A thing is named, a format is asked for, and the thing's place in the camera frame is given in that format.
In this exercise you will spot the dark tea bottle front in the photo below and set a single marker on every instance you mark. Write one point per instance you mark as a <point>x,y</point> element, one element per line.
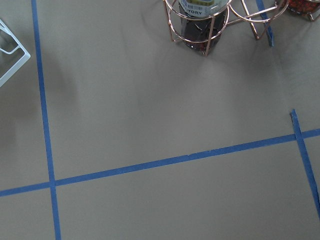
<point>210,21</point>

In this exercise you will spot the dark tea bottle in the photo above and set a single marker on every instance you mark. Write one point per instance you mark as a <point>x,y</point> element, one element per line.
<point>303,7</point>
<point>210,21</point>

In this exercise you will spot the dark tea bottle middle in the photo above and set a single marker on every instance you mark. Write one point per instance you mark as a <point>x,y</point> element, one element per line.
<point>303,7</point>

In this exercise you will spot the copper wire bottle rack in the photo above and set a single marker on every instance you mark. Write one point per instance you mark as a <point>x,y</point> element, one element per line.
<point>259,20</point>

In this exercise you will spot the white wire cup basket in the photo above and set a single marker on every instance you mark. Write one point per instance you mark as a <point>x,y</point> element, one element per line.
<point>13,54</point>

